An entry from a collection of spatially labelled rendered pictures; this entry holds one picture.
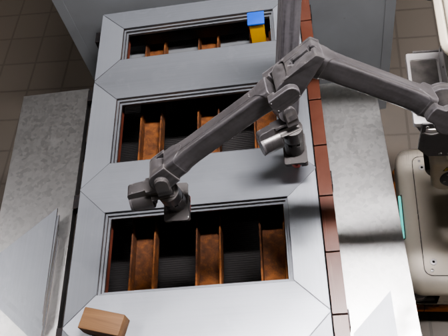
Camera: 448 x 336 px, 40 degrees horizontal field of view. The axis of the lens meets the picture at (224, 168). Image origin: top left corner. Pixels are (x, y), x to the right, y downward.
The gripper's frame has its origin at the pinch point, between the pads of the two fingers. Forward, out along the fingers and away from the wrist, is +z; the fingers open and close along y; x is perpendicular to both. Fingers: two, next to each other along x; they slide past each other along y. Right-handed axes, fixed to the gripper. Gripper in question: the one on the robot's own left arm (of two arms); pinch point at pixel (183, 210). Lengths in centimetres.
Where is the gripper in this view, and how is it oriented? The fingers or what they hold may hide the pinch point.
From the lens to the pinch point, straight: 169.1
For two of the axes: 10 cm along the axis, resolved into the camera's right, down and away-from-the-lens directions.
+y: 0.4, 9.5, -3.2
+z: 1.4, 3.1, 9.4
